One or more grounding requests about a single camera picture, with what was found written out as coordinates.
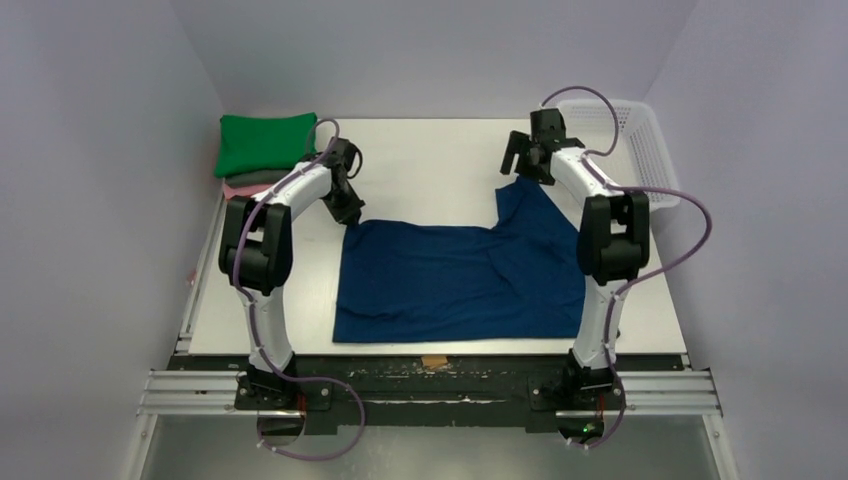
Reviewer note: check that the aluminium table frame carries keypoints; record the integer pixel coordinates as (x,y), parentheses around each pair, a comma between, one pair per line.
(179,392)

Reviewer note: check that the pink folded t-shirt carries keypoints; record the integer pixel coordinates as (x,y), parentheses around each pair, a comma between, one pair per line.
(230,192)

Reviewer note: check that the brown tape piece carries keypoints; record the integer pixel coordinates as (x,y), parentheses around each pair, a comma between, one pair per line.
(434,362)

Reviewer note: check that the white plastic basket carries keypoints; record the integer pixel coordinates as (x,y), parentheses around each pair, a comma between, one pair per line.
(628,145)

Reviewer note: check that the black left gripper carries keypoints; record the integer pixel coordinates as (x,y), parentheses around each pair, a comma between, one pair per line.
(349,214)

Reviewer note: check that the grey folded t-shirt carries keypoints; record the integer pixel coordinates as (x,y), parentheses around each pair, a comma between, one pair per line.
(257,177)

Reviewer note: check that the blue t-shirt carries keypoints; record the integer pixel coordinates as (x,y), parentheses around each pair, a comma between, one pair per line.
(406,283)

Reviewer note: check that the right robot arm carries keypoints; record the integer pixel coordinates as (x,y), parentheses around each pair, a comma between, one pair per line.
(612,245)

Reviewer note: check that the green folded t-shirt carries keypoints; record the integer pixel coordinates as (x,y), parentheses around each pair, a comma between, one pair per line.
(249,144)

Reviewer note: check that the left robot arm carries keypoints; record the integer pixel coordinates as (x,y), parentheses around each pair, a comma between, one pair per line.
(257,256)

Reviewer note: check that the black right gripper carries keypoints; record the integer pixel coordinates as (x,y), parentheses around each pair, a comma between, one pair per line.
(528,154)

